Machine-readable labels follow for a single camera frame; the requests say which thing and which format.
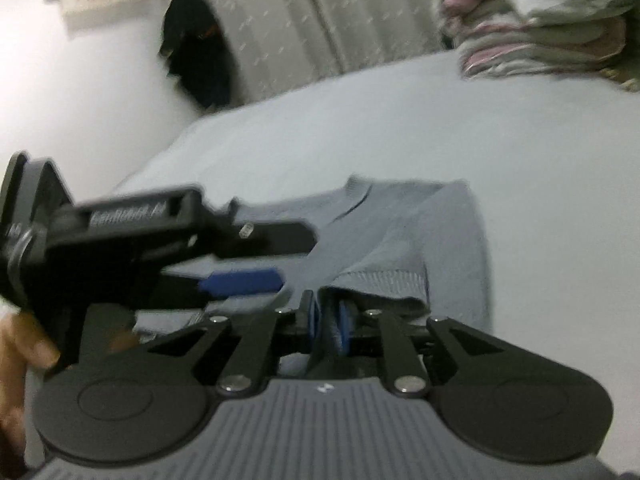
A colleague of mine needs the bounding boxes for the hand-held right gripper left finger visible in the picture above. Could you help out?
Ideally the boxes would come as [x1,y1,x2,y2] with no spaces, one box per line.
[134,290,322,397]

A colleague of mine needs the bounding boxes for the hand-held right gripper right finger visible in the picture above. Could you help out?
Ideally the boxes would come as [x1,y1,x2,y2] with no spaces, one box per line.
[335,300,532,398]

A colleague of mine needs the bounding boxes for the folded pink and white blanket pile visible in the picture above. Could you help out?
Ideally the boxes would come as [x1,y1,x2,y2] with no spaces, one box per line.
[430,0,640,91]

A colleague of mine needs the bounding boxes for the blue-grey knit sweater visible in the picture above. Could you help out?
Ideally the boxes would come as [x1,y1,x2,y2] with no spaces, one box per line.
[132,175,493,381]

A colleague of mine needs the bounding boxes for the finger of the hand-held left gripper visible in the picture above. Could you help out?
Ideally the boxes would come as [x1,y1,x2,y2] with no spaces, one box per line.
[149,267,287,310]
[212,199,322,261]

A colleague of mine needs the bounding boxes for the bed with white sheet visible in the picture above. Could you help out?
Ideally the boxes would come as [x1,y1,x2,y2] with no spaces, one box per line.
[25,45,640,480]

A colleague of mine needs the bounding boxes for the grey patterned curtain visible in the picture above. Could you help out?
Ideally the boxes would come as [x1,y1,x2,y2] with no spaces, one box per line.
[220,0,451,106]

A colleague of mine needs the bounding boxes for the person's left hand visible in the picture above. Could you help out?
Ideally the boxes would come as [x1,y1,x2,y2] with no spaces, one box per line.
[0,307,63,431]

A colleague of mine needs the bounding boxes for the hanging dark cloth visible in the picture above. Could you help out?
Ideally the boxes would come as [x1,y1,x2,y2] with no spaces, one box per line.
[159,0,241,111]

